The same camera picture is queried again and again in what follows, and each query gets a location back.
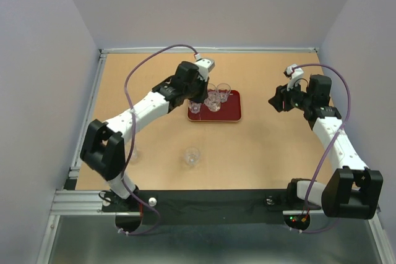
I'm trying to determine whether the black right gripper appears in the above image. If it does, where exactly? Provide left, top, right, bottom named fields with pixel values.
left=267, top=77, right=312, bottom=112

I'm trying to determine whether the clear faceted glass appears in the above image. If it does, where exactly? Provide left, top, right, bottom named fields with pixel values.
left=183, top=147, right=200, bottom=168
left=188, top=100, right=202, bottom=114
left=217, top=83, right=231, bottom=103
left=204, top=91, right=221, bottom=113
left=207, top=83, right=217, bottom=95
left=129, top=144, right=140, bottom=163

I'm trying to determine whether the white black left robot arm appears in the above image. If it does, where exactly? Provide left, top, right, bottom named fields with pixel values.
left=80, top=58, right=215, bottom=211

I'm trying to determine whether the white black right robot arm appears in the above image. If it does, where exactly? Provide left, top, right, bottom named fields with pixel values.
left=269, top=74, right=383, bottom=219

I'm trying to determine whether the red lacquer tray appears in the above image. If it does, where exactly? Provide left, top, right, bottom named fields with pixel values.
left=187, top=90, right=242, bottom=122

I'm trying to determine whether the white round knob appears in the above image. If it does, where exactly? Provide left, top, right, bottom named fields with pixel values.
left=148, top=197, right=157, bottom=207

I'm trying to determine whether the black base cloth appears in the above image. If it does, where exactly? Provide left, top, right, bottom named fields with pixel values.
left=101, top=188, right=322, bottom=227

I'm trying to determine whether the metal front plate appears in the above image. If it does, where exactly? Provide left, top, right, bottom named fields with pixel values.
left=49, top=216, right=381, bottom=263

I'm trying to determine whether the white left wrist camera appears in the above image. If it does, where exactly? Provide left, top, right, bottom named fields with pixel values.
left=194, top=54, right=215, bottom=82

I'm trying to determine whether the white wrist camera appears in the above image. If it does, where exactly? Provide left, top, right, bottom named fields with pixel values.
left=284, top=64, right=304, bottom=91
left=194, top=54, right=215, bottom=82

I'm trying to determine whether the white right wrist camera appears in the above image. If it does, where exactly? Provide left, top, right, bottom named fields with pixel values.
left=284, top=64, right=304, bottom=91

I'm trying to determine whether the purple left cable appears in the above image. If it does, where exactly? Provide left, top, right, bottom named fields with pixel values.
left=123, top=44, right=200, bottom=236

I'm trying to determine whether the purple cable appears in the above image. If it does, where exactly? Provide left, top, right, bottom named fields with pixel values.
left=289, top=63, right=352, bottom=234
left=123, top=44, right=200, bottom=236

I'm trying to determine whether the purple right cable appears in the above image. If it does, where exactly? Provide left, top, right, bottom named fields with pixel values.
left=289, top=63, right=352, bottom=234

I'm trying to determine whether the aluminium table frame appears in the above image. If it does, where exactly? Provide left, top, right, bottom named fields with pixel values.
left=36, top=46, right=396, bottom=264

